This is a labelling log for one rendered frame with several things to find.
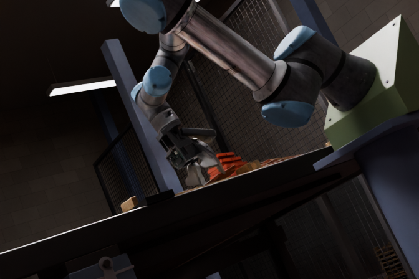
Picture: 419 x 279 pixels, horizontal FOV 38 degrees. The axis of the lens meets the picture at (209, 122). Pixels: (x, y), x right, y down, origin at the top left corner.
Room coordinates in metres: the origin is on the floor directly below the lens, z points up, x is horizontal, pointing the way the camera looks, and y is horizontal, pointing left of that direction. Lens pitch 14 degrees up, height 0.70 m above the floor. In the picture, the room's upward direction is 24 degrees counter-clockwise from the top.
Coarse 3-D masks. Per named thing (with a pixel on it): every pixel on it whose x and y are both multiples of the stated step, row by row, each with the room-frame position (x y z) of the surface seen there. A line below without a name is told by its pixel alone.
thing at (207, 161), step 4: (204, 152) 1.66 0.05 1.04; (200, 156) 1.66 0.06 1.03; (204, 156) 1.66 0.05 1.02; (208, 156) 1.66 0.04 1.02; (216, 156) 1.66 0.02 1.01; (204, 160) 1.65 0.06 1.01; (208, 160) 1.65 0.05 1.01; (212, 160) 1.66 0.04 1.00; (216, 160) 1.65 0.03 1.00; (200, 164) 1.64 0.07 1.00; (204, 164) 1.64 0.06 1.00; (208, 164) 1.64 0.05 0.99; (212, 164) 1.65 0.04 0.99; (216, 164) 1.65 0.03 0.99; (220, 164) 1.65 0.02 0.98; (220, 168) 1.66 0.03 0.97; (224, 172) 1.66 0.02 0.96
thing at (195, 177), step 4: (192, 164) 1.72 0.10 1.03; (196, 164) 1.72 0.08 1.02; (188, 168) 1.71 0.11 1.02; (192, 168) 1.72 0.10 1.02; (196, 168) 1.72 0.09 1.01; (200, 168) 1.73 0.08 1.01; (188, 172) 1.71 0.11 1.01; (192, 172) 1.72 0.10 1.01; (196, 172) 1.72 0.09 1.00; (200, 172) 1.73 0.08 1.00; (188, 176) 1.71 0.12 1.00; (192, 176) 1.72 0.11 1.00; (196, 176) 1.73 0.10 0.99; (200, 176) 1.73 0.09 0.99; (188, 180) 1.71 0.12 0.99; (192, 180) 1.72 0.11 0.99; (196, 180) 1.73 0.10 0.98; (200, 180) 1.73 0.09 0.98; (204, 180) 1.74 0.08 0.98; (188, 184) 1.71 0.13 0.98; (192, 184) 1.72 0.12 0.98; (196, 184) 1.73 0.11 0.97; (200, 184) 1.74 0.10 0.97; (204, 184) 1.74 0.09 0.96
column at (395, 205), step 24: (408, 120) 1.41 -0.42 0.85; (360, 144) 1.45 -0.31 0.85; (384, 144) 1.48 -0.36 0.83; (408, 144) 1.48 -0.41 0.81; (360, 168) 1.56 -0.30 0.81; (384, 168) 1.49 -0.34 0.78; (408, 168) 1.47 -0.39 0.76; (384, 192) 1.51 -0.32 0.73; (408, 192) 1.48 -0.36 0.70; (408, 216) 1.49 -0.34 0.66; (408, 240) 1.51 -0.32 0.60
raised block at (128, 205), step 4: (128, 200) 1.44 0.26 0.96; (132, 200) 1.43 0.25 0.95; (136, 200) 1.44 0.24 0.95; (124, 204) 1.46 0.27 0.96; (128, 204) 1.45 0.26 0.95; (132, 204) 1.44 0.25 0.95; (136, 204) 1.44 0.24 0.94; (124, 208) 1.46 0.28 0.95; (128, 208) 1.45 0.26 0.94; (132, 208) 1.44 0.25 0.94; (124, 212) 1.47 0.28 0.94
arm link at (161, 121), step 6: (168, 108) 1.66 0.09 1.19; (162, 114) 1.65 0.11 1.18; (168, 114) 1.66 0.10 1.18; (174, 114) 1.67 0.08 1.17; (156, 120) 1.65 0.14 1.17; (162, 120) 1.65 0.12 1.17; (168, 120) 1.65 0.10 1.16; (174, 120) 1.66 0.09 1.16; (156, 126) 1.66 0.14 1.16; (162, 126) 1.65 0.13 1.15
